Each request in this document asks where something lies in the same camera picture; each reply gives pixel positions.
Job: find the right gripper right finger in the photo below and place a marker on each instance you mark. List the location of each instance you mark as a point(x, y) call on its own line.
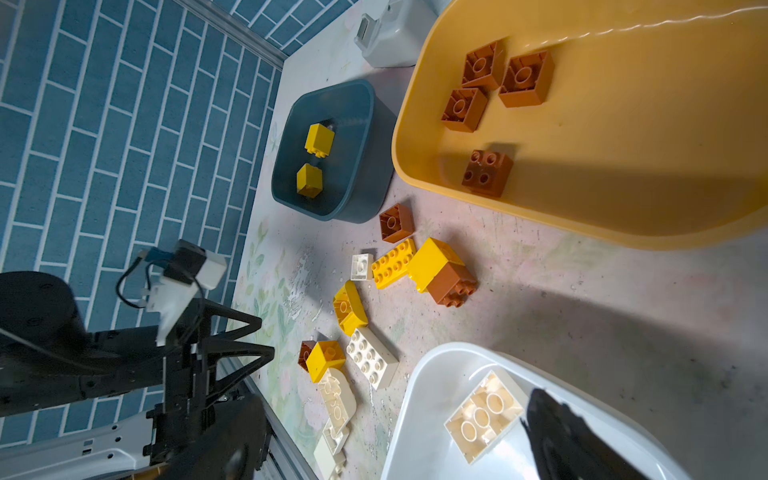
point(564, 447)

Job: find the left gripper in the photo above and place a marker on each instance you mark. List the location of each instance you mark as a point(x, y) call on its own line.
point(180, 372)

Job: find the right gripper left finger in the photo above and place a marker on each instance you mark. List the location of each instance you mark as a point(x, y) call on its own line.
point(228, 440)

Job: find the cream 2x4 lego brick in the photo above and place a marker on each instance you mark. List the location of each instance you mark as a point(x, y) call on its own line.
point(486, 415)

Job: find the small white 2x2 lego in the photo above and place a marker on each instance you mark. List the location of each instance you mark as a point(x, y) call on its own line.
point(361, 267)

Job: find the yellow lego brick front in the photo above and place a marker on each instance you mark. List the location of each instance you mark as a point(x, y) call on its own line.
point(309, 181)

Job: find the yellow square lego brick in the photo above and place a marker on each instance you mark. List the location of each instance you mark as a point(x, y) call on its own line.
point(319, 140)

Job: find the brown upturned lego brick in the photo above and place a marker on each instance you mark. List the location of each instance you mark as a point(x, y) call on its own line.
point(484, 67)

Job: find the brown 2x2 lego brick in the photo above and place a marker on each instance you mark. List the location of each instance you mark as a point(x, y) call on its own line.
point(487, 173)

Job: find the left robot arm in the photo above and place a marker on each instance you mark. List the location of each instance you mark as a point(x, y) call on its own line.
point(48, 359)

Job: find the cream lego brick front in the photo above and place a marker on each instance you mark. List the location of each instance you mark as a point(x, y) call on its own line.
point(328, 453)

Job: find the cream curved lego brick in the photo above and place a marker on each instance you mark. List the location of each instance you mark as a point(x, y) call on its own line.
point(338, 399)

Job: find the yellow lego brick centre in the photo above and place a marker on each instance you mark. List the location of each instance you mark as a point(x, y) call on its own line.
point(324, 355)

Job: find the yellow curved lego brick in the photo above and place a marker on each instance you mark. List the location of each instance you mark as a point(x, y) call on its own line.
point(348, 309)

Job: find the white plastic bin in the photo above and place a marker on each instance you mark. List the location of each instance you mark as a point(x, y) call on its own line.
point(423, 449)

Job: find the white 2x4 lego brick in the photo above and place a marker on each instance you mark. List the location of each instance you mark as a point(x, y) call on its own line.
point(374, 360)

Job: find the yellow 2x4 lego brick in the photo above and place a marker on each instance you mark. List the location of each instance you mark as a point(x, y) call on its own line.
point(394, 265)

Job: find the dark teal plastic bin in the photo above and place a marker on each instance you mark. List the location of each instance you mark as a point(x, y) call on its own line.
point(358, 171)

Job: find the yellow brown stacked lego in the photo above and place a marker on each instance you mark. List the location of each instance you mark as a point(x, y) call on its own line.
point(438, 270)

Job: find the yellow plastic bin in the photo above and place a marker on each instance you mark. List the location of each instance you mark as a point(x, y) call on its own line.
point(653, 134)

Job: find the grey tape dispenser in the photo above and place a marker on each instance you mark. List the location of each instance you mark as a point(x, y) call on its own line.
point(396, 38)

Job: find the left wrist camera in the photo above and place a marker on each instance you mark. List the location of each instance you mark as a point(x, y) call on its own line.
point(173, 278)

